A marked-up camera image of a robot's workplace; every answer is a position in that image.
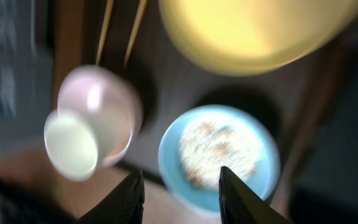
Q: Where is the leftover rice pile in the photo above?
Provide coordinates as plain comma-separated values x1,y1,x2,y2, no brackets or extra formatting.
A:
178,118,262,191

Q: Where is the wooden chopstick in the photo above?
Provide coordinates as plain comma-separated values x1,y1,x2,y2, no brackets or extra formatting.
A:
124,0,148,68
95,0,114,66

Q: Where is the light blue bowl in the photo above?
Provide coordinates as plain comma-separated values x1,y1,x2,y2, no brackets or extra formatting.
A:
158,105,281,217

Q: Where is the grey plastic dish rack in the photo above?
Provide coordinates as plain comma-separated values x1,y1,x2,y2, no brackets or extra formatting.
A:
0,0,53,151

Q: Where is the black waste tray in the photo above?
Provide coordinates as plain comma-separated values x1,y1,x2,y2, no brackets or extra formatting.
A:
288,22,358,223

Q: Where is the dark brown serving tray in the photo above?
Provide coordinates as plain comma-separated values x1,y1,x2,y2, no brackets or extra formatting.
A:
52,1,341,185

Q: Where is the pink white bowl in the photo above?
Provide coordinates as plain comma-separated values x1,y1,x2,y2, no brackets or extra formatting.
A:
57,65,143,166

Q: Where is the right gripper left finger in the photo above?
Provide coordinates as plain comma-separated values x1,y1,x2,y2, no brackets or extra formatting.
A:
76,170,145,224

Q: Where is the white plastic cup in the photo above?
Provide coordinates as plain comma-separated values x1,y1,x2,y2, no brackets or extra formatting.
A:
44,110,98,182

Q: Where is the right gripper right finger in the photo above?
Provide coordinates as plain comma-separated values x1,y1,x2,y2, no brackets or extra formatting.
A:
219,166,289,224

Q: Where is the yellow round plate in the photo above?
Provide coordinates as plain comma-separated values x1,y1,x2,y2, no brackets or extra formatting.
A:
158,0,358,76

